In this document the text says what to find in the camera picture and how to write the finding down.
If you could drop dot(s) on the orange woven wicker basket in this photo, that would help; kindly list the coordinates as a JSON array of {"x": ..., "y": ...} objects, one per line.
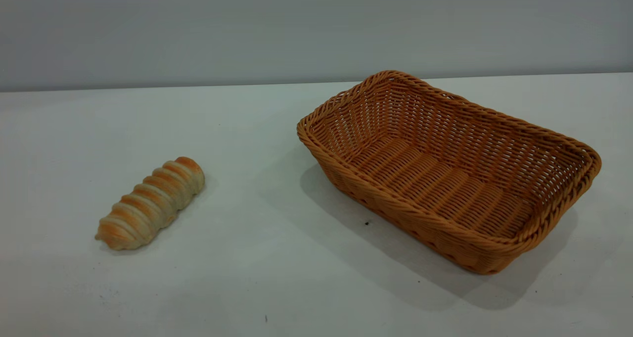
[{"x": 445, "y": 178}]

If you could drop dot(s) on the spiral ridged bread roll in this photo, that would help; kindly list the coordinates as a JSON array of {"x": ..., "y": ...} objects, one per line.
[{"x": 148, "y": 204}]

